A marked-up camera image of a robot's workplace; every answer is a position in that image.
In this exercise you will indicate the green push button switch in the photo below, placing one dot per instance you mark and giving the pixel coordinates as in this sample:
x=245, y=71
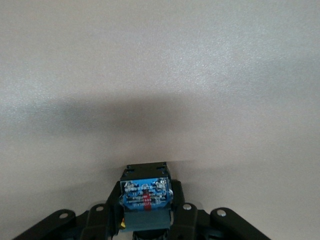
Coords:
x=146, y=195

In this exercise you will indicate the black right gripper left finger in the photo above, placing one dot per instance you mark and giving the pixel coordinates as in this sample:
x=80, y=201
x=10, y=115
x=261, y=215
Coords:
x=95, y=222

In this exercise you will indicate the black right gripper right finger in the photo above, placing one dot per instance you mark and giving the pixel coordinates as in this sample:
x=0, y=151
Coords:
x=195, y=225

